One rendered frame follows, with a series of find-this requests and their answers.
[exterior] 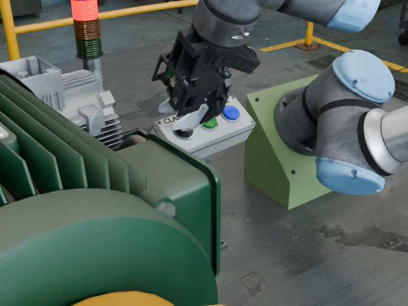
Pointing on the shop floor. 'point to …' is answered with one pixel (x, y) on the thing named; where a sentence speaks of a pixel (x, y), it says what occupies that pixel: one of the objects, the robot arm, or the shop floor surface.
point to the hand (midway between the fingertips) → (187, 122)
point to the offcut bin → (26, 7)
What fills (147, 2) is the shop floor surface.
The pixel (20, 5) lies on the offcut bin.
